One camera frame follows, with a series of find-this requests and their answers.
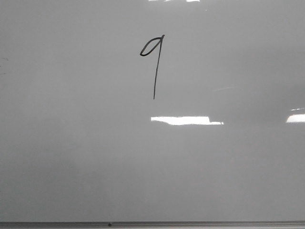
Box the white glossy whiteboard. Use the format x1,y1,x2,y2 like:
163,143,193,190
0,0,305,221

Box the grey aluminium whiteboard frame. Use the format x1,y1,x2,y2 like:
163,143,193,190
0,220,305,229

